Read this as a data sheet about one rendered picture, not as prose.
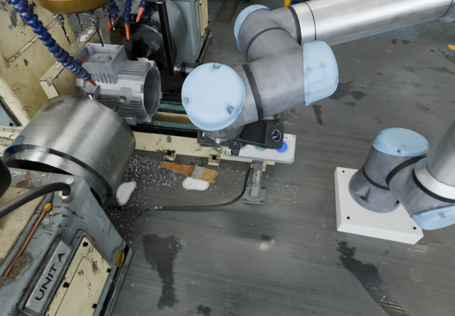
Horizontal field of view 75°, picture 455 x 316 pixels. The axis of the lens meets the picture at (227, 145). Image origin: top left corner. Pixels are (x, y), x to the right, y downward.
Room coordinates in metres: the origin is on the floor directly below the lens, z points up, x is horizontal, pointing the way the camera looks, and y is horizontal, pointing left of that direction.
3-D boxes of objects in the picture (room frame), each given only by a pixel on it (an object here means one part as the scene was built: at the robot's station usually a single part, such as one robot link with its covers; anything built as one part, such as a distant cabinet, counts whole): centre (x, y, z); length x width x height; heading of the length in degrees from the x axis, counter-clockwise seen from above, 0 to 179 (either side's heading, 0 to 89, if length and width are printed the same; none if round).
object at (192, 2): (1.36, 0.25, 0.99); 0.35 x 0.31 x 0.37; 172
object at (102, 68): (0.77, 0.38, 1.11); 0.12 x 0.11 x 0.07; 82
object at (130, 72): (0.77, 0.34, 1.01); 0.20 x 0.19 x 0.19; 82
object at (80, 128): (0.42, 0.39, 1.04); 0.37 x 0.25 x 0.25; 172
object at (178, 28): (1.10, 0.29, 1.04); 0.41 x 0.25 x 0.25; 172
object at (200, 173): (0.60, 0.13, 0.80); 0.21 x 0.05 x 0.01; 73
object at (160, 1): (0.88, 0.19, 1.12); 0.04 x 0.03 x 0.26; 82
